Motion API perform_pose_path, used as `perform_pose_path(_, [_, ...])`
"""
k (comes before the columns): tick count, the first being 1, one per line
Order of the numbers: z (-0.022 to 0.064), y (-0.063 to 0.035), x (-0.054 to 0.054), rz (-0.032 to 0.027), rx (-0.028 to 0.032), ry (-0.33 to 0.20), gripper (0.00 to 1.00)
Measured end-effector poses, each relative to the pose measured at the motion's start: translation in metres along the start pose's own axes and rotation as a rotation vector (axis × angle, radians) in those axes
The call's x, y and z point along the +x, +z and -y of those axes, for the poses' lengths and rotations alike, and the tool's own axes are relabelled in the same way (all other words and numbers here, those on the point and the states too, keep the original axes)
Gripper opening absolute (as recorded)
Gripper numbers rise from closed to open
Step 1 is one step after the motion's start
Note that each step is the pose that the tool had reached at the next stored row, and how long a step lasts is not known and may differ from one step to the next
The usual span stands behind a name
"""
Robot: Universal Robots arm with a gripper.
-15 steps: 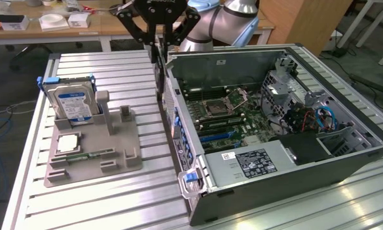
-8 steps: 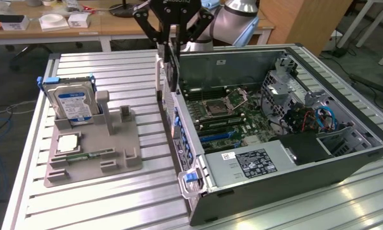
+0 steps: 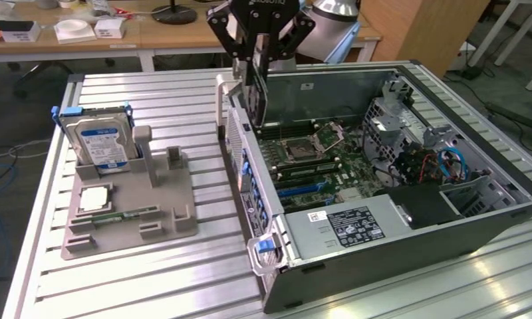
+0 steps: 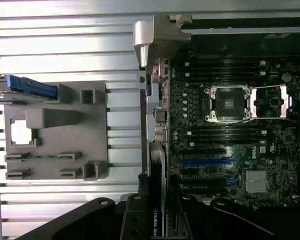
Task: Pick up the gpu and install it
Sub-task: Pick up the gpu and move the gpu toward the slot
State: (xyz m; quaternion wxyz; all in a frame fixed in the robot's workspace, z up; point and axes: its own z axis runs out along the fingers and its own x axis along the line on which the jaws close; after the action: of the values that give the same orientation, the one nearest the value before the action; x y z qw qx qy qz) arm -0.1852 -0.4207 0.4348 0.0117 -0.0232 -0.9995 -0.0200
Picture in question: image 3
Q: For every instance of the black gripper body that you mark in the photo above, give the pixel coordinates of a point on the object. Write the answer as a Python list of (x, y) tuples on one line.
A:
[(266, 8)]

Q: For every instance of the black lamp base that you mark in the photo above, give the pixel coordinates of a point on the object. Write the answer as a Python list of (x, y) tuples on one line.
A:
[(175, 16)]

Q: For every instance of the small red item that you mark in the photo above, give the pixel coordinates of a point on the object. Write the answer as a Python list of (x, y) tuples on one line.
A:
[(124, 12)]

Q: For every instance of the small white box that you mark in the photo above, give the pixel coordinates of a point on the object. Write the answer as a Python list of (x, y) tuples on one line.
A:
[(109, 29)]

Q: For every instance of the wooden cabinet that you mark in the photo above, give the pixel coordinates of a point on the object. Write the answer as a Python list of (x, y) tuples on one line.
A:
[(426, 30)]

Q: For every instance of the black RAM slot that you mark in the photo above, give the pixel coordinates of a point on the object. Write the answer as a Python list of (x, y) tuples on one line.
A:
[(288, 134), (292, 126), (302, 181)]

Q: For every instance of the white round holder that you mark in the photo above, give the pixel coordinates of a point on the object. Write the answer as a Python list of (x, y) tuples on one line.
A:
[(75, 31)]

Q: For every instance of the metal socket cover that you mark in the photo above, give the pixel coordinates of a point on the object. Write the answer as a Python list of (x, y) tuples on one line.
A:
[(328, 134)]

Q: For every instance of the tall metal disk bay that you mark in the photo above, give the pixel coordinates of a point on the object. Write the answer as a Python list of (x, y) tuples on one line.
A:
[(390, 126)]

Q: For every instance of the CPU socket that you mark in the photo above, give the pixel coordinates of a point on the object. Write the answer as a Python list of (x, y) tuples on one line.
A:
[(302, 149)]

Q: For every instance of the small black floor device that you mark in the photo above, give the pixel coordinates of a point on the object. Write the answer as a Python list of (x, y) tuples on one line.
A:
[(471, 73)]

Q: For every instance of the black RAM stick white label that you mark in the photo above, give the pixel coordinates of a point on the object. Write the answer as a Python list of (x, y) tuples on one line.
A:
[(306, 169)]

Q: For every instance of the green motherboard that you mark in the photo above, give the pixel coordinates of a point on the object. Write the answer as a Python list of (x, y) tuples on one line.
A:
[(350, 172)]

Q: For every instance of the hard disk blue carrier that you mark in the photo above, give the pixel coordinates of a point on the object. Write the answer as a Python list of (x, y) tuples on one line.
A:
[(97, 146)]

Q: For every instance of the white box black top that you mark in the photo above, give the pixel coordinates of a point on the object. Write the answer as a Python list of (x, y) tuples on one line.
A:
[(17, 31)]

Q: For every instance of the black chair base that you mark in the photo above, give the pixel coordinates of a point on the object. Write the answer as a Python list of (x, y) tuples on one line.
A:
[(21, 88)]

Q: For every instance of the blue expansion slot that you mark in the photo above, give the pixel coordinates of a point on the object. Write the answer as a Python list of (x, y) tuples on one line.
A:
[(302, 191)]

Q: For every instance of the silver chipset heat sink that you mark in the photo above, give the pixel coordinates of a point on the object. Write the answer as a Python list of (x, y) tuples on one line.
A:
[(352, 194)]

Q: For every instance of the black floor stand base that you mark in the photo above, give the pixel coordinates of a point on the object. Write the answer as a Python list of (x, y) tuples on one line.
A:
[(519, 116)]

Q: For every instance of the grey parts rack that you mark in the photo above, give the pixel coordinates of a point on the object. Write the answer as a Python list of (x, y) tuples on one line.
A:
[(132, 199)]

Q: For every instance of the silver CPU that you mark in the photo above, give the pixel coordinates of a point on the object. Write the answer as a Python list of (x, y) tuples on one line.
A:
[(93, 199)]

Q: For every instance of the black fan shroud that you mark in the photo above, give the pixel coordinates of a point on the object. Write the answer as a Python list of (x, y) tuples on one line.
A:
[(422, 206)]

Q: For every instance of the green RAM stick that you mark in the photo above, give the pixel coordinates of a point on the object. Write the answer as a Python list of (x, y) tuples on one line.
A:
[(115, 217)]

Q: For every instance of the grey power supply unit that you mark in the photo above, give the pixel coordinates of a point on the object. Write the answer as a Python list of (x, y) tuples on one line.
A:
[(310, 239)]

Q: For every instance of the low metal disk bay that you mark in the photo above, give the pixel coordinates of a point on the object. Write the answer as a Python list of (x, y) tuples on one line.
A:
[(479, 196)]

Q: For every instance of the open black PC case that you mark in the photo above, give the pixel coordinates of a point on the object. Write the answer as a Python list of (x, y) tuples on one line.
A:
[(382, 276)]

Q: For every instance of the wooden desk white frame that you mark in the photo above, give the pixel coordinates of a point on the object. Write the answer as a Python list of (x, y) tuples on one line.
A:
[(182, 36)]

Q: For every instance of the white table frame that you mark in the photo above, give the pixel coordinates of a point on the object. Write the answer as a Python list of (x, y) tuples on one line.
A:
[(495, 33)]

